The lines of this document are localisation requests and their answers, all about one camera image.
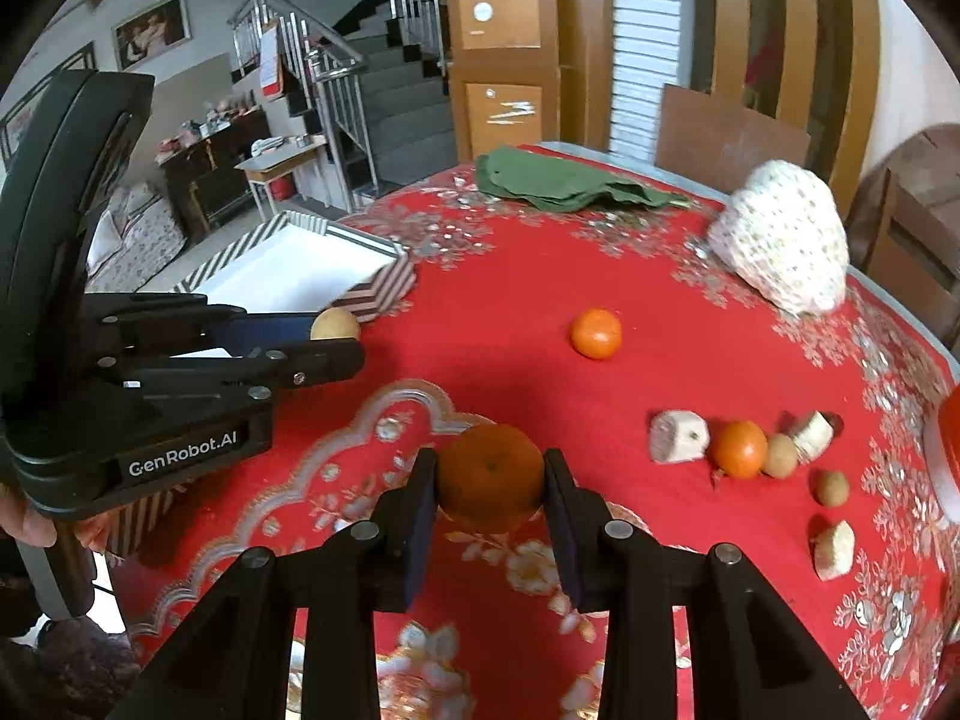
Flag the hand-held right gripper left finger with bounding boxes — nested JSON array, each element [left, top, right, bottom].
[[109, 448, 440, 720]]

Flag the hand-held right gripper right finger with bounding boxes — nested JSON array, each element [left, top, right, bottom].
[[542, 448, 875, 720]]

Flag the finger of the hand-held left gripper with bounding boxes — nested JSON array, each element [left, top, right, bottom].
[[86, 291, 320, 361], [101, 339, 367, 402]]

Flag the round yellow fruit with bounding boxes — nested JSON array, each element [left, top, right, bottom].
[[310, 307, 362, 344]]

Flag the striped cardboard box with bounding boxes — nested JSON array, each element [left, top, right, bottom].
[[105, 210, 417, 557]]

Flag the large orange tangerine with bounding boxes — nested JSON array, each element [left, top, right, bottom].
[[437, 424, 546, 533]]

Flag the person's left hand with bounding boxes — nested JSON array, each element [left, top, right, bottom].
[[0, 486, 59, 548]]

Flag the floral sofa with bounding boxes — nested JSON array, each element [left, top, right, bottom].
[[84, 180, 188, 293]]

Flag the dark wooden sideboard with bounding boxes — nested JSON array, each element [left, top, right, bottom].
[[161, 112, 271, 237]]

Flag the small white-top table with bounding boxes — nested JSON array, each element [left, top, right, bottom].
[[235, 136, 331, 218]]

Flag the small orange tangerine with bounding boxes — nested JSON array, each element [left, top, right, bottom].
[[711, 420, 770, 481], [570, 307, 623, 359]]

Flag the red floral tablecloth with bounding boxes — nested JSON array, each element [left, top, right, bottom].
[[112, 141, 960, 720]]

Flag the metal stair railing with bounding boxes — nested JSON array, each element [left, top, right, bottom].
[[227, 0, 380, 215]]

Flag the grey staircase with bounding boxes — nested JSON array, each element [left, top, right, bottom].
[[330, 0, 458, 188]]

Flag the green leaves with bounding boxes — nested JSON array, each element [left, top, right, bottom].
[[476, 147, 691, 212]]

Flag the white foam net pile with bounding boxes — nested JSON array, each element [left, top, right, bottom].
[[707, 159, 851, 316]]

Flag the brown wooden cabinet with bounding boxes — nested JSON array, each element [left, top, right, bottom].
[[442, 0, 612, 166]]

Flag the red ribbed thermos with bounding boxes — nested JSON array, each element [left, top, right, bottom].
[[924, 382, 960, 526]]

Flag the brown flat board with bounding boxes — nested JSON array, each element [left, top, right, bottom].
[[655, 84, 812, 196]]

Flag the white slatted shutter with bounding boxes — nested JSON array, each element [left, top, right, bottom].
[[609, 0, 695, 162]]

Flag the dark wooden chair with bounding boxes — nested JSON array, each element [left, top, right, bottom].
[[844, 124, 960, 346]]

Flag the framed wall painting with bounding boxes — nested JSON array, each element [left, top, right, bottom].
[[111, 0, 192, 72]]

